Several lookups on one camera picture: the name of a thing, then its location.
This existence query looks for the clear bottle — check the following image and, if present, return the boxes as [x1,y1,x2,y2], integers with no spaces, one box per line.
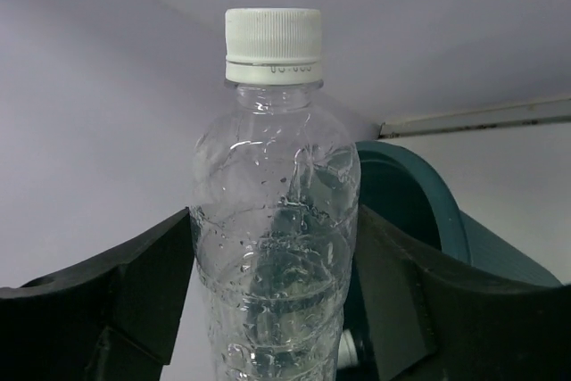
[190,8,361,380]

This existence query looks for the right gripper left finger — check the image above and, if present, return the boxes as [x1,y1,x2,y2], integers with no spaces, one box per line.
[1,209,193,380]

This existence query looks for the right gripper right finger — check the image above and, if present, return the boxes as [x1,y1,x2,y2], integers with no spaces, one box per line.
[355,208,570,380]

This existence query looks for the right aluminium rail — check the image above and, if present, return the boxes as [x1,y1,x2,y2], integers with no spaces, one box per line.
[378,96,570,139]

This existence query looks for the dark teal plastic bin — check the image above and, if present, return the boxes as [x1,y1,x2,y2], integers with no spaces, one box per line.
[338,139,562,381]

